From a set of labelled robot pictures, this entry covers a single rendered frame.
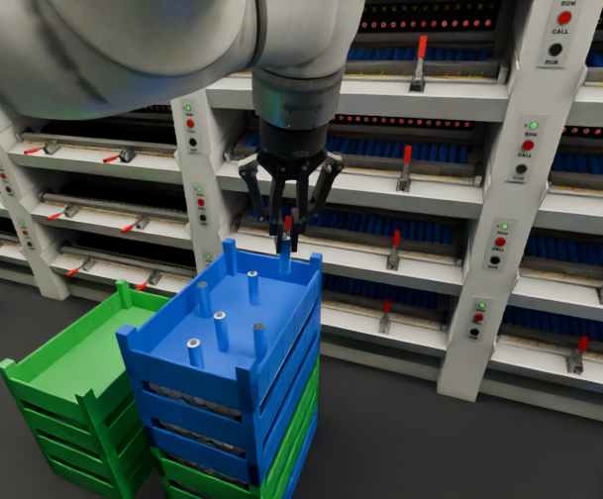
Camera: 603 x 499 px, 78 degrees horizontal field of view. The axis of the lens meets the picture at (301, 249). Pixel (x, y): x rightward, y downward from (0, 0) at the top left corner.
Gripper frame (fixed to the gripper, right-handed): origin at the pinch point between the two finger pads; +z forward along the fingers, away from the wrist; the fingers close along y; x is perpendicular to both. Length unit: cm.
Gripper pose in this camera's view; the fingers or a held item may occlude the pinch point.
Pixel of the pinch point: (286, 232)
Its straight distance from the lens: 55.8
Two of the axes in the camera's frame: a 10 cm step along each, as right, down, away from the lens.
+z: -0.7, 6.0, 8.0
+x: -1.6, -7.9, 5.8
